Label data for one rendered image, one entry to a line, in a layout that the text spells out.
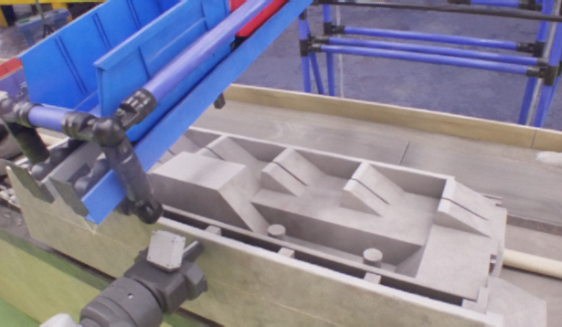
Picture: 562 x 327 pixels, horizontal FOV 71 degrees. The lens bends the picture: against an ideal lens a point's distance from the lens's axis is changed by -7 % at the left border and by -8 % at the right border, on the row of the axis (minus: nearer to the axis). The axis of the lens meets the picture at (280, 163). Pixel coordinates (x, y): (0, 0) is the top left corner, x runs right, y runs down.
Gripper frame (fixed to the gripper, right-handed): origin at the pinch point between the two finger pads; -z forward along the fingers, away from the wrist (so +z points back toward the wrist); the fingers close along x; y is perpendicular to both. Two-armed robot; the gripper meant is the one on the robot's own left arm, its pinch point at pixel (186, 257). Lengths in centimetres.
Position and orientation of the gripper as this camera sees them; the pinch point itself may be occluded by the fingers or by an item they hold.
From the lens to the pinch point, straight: 68.4
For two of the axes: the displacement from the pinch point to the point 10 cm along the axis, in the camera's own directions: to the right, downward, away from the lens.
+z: -4.6, 4.2, -7.8
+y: -0.3, -8.9, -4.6
